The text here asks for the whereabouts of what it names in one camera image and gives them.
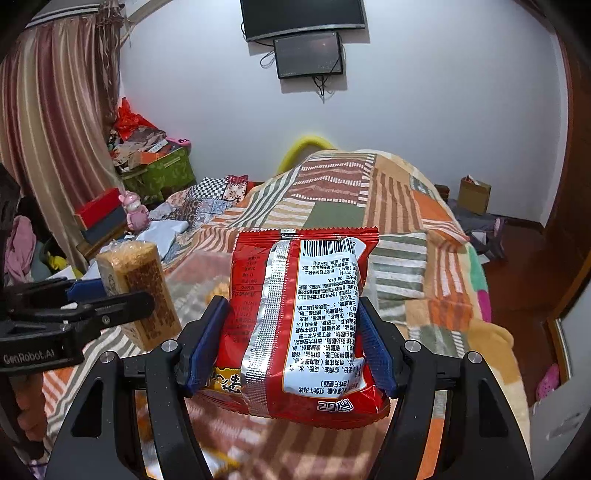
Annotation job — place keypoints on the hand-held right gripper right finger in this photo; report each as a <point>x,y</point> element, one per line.
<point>374,350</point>

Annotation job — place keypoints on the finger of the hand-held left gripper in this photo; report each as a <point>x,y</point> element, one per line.
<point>85,288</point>
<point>129,303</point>

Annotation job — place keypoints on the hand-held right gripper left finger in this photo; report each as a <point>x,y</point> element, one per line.
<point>205,346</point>

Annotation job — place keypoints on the yellow snack packet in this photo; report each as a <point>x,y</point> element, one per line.
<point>143,286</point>

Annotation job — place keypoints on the red snack packet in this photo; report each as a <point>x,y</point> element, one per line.
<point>304,323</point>

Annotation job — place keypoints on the grey flat box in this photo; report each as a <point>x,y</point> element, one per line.
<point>104,226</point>

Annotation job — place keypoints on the pink cloth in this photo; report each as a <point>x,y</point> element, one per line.
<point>21,249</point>

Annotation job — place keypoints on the light blue cloth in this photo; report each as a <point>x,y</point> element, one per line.
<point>161,230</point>

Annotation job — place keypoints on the red flat box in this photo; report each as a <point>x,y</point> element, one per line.
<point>99,205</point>

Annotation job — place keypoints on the pink toy figure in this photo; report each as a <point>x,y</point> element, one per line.
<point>135,212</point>

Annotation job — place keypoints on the checkered patchwork quilt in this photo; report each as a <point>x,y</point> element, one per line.
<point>207,198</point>

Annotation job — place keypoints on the green patterned storage box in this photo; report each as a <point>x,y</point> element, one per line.
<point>168,173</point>

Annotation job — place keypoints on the pile of papers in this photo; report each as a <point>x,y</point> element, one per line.
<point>138,147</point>

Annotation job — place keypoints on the grey bag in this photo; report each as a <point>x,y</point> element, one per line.
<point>475,226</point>

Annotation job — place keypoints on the pink case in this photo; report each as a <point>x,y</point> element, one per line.
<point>181,141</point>

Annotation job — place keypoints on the small wooden stool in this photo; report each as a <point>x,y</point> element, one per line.
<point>442,191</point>

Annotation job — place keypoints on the striped pink curtain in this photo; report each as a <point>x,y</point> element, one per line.
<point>51,115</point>

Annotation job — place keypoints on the red plastic bag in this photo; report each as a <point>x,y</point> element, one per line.
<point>131,117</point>

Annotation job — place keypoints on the pink slipper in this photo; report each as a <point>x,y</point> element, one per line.
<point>548,383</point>

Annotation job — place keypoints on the cardboard box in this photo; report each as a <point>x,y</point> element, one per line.
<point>473,196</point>

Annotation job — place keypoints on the white cabinet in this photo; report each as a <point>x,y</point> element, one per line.
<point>563,406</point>

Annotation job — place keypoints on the yellow foam tube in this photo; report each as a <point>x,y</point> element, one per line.
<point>295,150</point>

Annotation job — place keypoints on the wooden door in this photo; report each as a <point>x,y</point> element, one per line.
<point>570,184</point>

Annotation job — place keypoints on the small black wall monitor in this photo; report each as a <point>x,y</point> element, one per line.
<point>308,54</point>

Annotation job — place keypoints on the black wall television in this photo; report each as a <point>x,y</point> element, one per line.
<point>300,16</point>

